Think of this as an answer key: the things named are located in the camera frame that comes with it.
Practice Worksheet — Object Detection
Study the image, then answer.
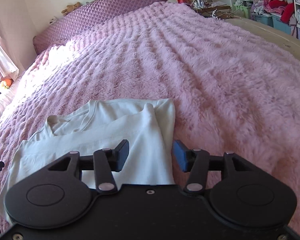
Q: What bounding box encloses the white Nevada sweatshirt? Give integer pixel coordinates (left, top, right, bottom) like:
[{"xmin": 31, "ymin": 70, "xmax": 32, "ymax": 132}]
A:
[{"xmin": 0, "ymin": 99, "xmax": 175, "ymax": 218}]

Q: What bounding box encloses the pink fluffy bed blanket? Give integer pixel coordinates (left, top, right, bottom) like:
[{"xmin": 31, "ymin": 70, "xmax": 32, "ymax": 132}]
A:
[{"xmin": 0, "ymin": 2, "xmax": 300, "ymax": 234}]

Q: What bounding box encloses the orange plush toy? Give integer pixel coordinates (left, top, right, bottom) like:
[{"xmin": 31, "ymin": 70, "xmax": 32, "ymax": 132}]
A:
[{"xmin": 0, "ymin": 79, "xmax": 13, "ymax": 93}]

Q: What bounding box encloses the brown teddy bear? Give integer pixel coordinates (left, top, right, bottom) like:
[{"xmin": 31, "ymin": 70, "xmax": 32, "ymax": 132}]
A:
[{"xmin": 61, "ymin": 2, "xmax": 82, "ymax": 16}]

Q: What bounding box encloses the pink curtain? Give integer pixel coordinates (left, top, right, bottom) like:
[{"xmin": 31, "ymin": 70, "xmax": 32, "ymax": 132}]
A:
[{"xmin": 0, "ymin": 0, "xmax": 20, "ymax": 82}]

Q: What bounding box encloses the beige bed frame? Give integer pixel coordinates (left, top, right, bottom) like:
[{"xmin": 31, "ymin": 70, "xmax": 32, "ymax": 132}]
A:
[{"xmin": 225, "ymin": 18, "xmax": 300, "ymax": 61}]

